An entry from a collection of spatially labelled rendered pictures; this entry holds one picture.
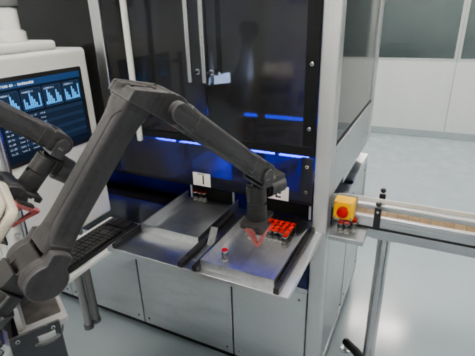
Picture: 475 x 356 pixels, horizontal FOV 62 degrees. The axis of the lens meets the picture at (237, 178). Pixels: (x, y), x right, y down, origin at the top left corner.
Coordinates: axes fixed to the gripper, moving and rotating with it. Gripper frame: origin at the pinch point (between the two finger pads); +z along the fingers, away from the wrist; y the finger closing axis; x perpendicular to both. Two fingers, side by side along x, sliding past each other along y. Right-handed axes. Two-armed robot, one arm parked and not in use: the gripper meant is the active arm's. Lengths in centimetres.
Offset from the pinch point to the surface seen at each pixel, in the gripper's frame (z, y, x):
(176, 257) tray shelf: 14.2, 0.9, 31.5
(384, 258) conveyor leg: 30, 51, -33
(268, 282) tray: 12.3, -1.3, -4.0
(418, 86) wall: 51, 496, -23
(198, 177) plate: 1, 37, 42
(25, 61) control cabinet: -50, 5, 89
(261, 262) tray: 14.4, 9.8, 3.2
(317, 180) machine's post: -6.0, 37.3, -7.7
